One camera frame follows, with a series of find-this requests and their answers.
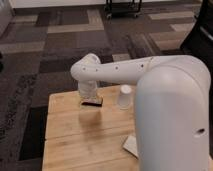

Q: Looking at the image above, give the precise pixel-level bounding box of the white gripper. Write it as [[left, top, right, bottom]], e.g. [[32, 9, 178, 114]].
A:
[[78, 81, 97, 99]]

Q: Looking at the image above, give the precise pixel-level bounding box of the white paper cup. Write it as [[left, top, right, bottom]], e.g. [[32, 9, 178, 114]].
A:
[[117, 85, 132, 109]]

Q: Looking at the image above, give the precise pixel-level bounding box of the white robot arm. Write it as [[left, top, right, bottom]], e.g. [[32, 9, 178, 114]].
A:
[[70, 53, 211, 171]]

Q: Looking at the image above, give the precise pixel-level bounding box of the white sponge block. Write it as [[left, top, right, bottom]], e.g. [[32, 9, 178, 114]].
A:
[[123, 135, 138, 157]]

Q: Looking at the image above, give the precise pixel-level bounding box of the black wheeled cart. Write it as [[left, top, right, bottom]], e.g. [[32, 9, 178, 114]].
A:
[[104, 0, 142, 19]]

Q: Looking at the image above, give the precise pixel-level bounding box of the black office chair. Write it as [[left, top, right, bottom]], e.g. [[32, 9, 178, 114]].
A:
[[180, 0, 213, 68]]

